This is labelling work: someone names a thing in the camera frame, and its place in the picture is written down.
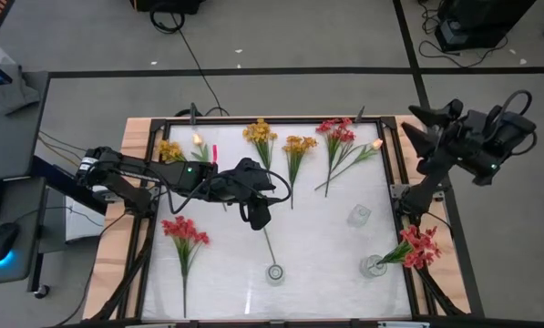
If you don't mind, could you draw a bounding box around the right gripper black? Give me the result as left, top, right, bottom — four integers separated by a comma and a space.
400, 98, 492, 159

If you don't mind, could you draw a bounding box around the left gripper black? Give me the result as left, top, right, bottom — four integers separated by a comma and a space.
217, 157, 273, 232

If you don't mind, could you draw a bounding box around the clear round-bellied glass vase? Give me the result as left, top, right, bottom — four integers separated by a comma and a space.
264, 262, 286, 287

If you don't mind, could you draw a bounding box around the peach artificial tulip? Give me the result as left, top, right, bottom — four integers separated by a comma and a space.
262, 227, 278, 266
191, 131, 211, 163
314, 138, 385, 191

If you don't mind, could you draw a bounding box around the clear square textured glass vase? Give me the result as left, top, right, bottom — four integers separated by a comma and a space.
346, 203, 373, 229

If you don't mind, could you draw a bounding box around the clear ribbed glass vase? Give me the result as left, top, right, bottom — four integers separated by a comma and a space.
359, 253, 389, 280

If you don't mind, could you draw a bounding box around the black floor equipment case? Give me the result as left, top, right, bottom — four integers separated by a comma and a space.
434, 0, 538, 54

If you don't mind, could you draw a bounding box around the white box under desk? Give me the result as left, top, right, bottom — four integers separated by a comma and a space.
64, 194, 108, 242

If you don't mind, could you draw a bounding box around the black diagonal bar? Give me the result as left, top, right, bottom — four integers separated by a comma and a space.
28, 154, 111, 216

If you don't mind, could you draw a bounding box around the black floor box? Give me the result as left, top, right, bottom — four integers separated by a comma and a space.
129, 0, 208, 15

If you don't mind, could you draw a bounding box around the black computer mouse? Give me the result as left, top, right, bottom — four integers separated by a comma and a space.
0, 221, 20, 270

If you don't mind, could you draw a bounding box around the grey office desk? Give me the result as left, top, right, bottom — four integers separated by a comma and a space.
0, 70, 50, 292

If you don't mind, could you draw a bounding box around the grey cloth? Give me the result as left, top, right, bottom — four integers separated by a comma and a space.
0, 63, 41, 116

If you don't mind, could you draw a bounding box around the black metal table frame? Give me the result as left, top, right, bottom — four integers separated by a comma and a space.
88, 114, 473, 328

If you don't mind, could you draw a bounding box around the long black floor cable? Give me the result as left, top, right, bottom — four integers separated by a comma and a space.
149, 7, 231, 118

